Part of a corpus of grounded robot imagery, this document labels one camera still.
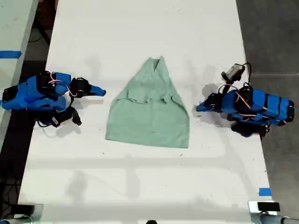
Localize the pale green t-shirt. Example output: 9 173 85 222
105 55 190 149

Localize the long blue tape strip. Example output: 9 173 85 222
0 50 23 59

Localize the white side table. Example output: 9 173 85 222
0 0 39 143

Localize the short blue tape strip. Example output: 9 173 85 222
258 187 272 197

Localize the small black box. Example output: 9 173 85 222
256 202 281 212

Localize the black camera stalk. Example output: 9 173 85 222
221 79 235 95

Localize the black camera box, white label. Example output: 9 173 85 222
51 107 83 128

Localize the grey and black camera box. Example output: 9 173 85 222
221 63 247 83

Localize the black camera cable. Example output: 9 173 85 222
242 62 253 88

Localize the thin camera cable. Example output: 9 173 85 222
34 118 58 139

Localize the metal bracket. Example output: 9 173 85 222
248 200 281 224
13 203 44 224

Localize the black floor cable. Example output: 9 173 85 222
0 161 22 207

